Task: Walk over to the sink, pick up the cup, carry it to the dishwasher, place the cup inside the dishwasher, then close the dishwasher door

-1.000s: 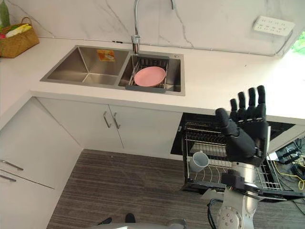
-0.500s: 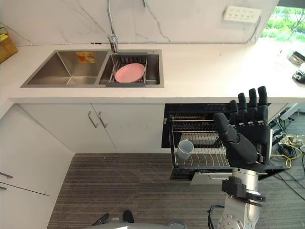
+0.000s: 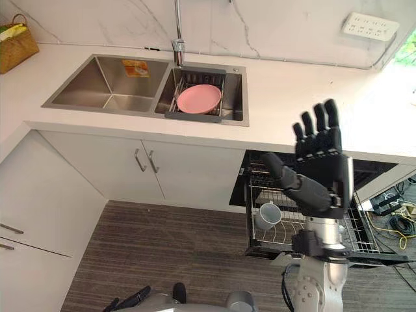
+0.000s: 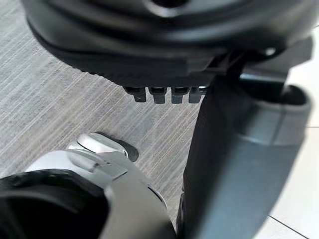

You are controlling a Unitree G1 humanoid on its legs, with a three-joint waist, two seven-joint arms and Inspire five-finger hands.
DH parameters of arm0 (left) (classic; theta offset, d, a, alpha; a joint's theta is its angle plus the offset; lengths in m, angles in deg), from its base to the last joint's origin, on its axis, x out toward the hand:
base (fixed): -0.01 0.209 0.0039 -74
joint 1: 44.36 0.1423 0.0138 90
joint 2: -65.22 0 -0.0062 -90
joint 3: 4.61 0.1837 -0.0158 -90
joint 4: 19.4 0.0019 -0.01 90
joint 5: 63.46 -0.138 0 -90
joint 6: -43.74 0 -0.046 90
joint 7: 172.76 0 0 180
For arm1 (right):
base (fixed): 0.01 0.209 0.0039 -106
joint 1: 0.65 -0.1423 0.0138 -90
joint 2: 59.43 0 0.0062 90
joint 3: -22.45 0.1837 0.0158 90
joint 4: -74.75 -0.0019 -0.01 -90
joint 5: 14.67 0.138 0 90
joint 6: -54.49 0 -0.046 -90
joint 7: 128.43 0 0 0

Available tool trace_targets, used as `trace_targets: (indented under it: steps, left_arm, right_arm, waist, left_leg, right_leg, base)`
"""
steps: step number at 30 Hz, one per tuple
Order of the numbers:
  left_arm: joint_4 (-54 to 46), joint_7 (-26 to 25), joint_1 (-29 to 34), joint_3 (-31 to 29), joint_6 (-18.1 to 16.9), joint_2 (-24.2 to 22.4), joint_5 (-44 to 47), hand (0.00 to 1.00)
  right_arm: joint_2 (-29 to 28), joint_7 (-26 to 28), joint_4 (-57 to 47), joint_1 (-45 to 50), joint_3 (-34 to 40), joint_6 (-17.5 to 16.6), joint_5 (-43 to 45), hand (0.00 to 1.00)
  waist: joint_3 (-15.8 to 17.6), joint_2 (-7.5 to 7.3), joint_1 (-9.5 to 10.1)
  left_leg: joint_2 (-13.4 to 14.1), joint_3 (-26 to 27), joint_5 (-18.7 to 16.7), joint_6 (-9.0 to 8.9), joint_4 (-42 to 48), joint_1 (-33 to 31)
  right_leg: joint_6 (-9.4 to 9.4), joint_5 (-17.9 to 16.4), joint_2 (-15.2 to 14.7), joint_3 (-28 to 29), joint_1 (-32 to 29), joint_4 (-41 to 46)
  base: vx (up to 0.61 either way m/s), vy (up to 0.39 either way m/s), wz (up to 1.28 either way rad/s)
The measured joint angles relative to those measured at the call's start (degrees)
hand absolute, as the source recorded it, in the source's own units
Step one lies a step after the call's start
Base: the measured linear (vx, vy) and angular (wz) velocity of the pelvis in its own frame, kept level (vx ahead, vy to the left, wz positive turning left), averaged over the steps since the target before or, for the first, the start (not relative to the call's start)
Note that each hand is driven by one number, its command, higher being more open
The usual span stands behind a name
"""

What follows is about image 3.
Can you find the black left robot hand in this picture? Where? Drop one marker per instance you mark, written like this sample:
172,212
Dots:
139,294

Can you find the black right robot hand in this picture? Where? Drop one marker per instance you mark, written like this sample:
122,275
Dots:
320,191

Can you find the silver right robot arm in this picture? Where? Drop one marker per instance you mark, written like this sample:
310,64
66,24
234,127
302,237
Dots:
320,279

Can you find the black built-in dishwasher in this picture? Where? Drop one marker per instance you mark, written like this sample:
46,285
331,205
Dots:
370,172

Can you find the white cup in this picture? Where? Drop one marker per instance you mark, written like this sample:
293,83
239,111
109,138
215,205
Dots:
268,217

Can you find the black dishwasher door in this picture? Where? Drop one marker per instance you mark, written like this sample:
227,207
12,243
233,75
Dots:
373,259

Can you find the white cabinet door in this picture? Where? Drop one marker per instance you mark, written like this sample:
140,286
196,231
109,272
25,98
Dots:
104,165
198,177

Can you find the grey sink drain rack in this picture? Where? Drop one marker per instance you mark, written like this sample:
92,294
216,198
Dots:
191,116

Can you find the chrome sink faucet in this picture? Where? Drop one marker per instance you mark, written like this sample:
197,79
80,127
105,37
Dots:
178,39

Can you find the stainless steel double sink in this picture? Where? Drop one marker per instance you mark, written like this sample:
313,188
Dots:
107,81

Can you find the black electronic box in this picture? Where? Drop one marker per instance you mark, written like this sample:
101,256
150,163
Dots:
386,203

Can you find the silver robot body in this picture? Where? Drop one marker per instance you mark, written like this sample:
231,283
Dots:
241,303

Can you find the white drawer cabinet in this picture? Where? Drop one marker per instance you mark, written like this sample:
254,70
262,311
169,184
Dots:
48,234

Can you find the pink plate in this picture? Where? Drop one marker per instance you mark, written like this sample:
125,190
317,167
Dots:
199,99

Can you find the white power strip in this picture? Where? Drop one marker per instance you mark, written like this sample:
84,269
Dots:
370,26

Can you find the woven straw basket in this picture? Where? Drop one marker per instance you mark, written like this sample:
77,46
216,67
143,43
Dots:
18,52

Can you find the yellow-green item in basket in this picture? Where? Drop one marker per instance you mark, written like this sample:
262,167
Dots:
11,32

